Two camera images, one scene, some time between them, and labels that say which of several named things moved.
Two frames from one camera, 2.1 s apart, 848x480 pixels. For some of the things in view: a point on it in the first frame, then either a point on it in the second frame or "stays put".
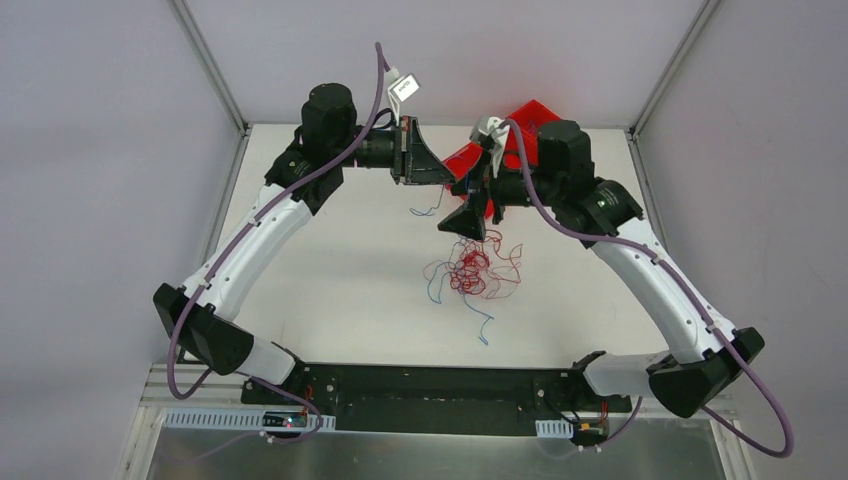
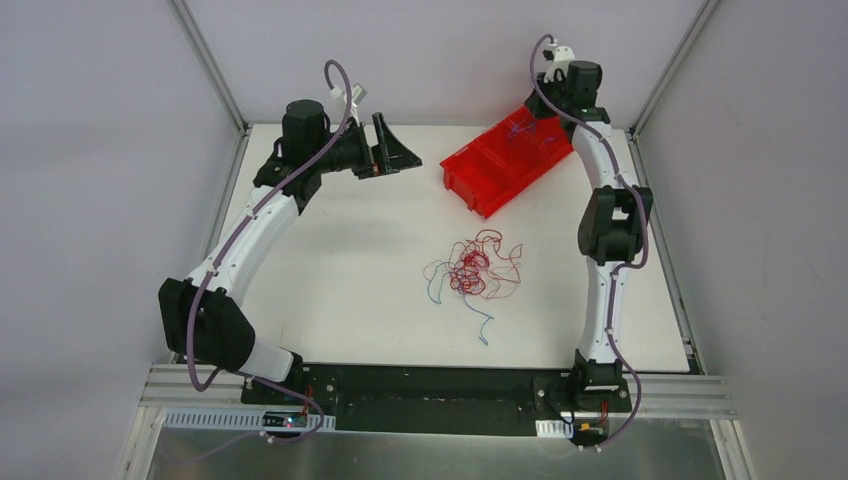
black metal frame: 435,400 stays put
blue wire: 450,271 stays put
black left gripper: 404,150 to 371,152
